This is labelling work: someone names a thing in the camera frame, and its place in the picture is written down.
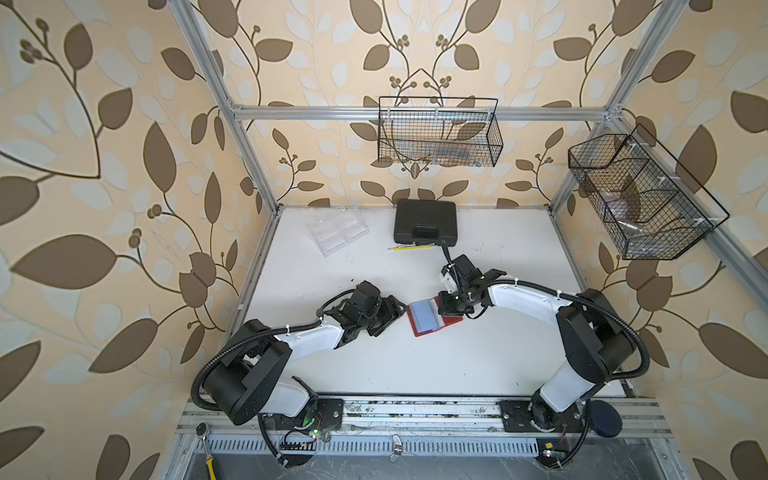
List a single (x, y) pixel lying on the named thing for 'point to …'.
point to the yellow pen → (408, 247)
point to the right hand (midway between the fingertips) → (439, 311)
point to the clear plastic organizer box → (336, 229)
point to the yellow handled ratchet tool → (202, 430)
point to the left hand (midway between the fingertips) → (400, 310)
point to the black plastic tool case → (425, 222)
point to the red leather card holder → (424, 316)
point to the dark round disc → (604, 419)
